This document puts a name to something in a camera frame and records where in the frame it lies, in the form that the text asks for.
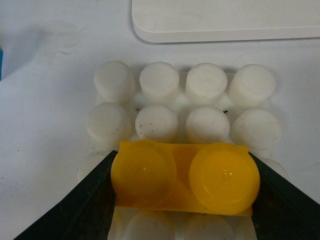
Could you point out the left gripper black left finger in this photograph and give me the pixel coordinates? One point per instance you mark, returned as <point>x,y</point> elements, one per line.
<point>85,213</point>

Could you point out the yellow two-stud block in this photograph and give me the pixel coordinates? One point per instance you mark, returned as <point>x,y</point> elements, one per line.
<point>219,178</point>

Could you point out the white studded base plate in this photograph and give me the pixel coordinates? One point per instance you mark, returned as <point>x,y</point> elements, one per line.
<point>180,121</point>

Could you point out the white desk lamp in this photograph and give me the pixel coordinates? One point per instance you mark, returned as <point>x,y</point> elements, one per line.
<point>184,21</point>

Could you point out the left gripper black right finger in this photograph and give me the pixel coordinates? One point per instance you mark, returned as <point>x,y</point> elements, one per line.
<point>281,211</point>

